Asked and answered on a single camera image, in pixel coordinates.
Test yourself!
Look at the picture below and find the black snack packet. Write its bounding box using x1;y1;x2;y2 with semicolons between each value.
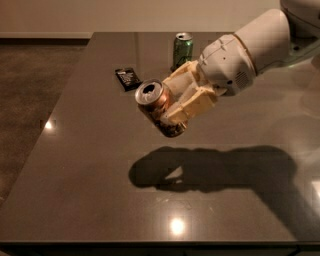
115;67;142;91

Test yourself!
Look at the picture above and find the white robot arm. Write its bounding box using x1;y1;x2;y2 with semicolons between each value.
161;0;320;124

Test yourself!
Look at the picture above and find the orange soda can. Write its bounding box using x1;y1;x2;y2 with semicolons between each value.
135;79;187;138

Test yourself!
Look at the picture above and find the green soda can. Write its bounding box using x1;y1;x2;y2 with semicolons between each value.
171;32;193;72

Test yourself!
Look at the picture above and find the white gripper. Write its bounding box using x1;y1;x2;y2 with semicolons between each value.
162;34;256;124

